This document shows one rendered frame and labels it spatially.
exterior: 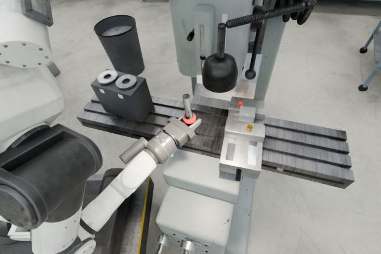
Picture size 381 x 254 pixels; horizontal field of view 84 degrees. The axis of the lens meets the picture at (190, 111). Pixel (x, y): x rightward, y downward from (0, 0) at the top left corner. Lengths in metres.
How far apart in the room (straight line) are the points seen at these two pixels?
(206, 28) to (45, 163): 0.41
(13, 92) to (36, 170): 0.13
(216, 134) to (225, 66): 0.59
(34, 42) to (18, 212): 0.24
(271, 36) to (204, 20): 0.61
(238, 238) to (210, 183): 0.71
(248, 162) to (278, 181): 1.17
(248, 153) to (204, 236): 0.39
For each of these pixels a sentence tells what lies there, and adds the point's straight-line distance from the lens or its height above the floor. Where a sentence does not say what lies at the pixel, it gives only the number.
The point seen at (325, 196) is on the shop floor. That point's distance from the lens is 2.07.
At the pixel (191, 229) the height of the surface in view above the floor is 0.77.
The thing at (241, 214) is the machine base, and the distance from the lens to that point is 1.63.
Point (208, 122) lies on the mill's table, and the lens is 1.00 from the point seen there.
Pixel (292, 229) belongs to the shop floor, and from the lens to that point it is 1.89.
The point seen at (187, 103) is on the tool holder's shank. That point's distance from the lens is 0.69.
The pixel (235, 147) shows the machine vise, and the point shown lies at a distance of 0.85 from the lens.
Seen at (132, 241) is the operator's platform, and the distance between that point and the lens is 1.44.
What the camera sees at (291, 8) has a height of 1.58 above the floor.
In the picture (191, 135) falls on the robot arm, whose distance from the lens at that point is 0.73.
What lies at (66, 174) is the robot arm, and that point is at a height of 1.44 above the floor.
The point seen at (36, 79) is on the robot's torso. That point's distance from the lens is 0.47.
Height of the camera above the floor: 1.76
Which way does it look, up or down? 49 degrees down
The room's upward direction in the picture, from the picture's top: 6 degrees counter-clockwise
